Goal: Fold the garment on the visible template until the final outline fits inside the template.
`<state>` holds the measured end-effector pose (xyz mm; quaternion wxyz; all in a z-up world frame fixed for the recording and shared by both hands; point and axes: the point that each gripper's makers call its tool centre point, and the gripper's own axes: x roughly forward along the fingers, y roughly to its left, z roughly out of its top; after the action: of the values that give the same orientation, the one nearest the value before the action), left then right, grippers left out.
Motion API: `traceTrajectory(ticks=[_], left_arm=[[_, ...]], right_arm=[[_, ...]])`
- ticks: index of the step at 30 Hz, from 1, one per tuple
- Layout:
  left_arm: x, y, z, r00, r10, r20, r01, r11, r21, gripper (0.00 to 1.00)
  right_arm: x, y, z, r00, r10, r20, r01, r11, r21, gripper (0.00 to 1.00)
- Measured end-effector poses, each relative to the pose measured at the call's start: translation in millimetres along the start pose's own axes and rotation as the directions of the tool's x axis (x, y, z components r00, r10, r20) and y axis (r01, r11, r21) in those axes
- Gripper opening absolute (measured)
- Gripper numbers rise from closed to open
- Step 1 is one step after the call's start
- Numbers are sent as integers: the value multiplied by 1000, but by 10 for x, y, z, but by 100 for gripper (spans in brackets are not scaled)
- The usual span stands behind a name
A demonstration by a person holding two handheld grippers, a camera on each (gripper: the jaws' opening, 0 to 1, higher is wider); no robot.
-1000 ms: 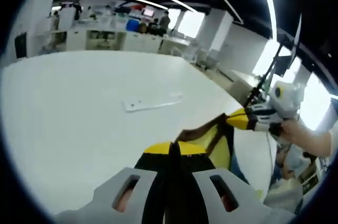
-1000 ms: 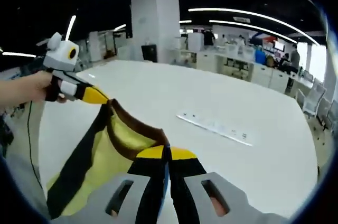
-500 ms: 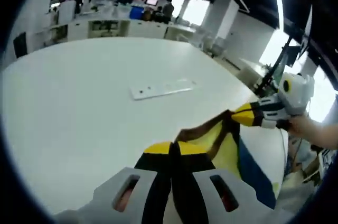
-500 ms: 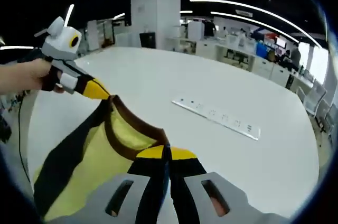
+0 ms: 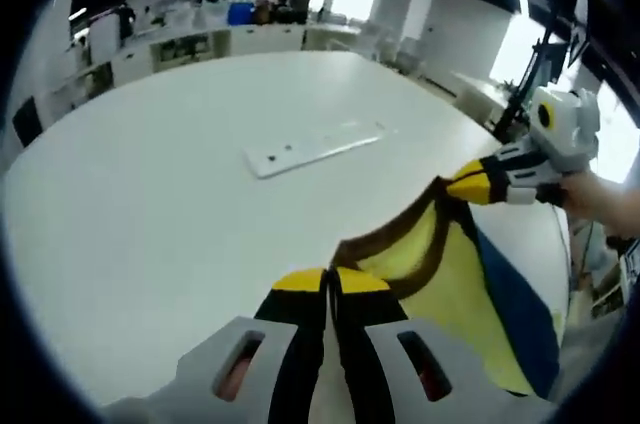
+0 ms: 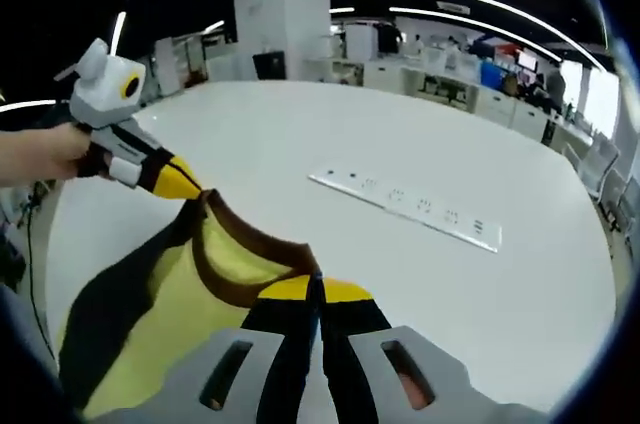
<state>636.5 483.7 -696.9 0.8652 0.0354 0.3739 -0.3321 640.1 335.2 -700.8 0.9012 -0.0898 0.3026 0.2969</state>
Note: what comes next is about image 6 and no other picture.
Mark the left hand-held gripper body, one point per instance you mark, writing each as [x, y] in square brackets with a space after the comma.
[105, 89]

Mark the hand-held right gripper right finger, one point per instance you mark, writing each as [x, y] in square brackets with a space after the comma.
[355, 334]

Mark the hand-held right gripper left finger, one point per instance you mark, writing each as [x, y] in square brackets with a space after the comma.
[280, 334]

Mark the yellow garment blue grey sleeves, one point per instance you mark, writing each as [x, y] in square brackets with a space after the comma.
[150, 324]

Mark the person's left hand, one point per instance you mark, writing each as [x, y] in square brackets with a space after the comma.
[55, 151]

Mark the white shelving unit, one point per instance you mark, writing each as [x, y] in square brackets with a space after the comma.
[170, 66]

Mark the black square panel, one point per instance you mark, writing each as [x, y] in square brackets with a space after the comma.
[269, 65]

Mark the white power strip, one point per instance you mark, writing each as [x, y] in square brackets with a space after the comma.
[400, 199]

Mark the large white pillar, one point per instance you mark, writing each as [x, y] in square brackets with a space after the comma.
[280, 9]

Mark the tall white cabinet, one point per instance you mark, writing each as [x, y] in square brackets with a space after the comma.
[360, 44]

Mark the row of white low cabinets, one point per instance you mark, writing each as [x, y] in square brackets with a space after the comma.
[500, 104]

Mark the white office chair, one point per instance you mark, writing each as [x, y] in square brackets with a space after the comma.
[597, 171]

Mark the blue barrel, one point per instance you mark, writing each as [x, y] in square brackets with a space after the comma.
[492, 75]

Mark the bright monitor screen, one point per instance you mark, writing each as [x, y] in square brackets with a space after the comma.
[527, 61]

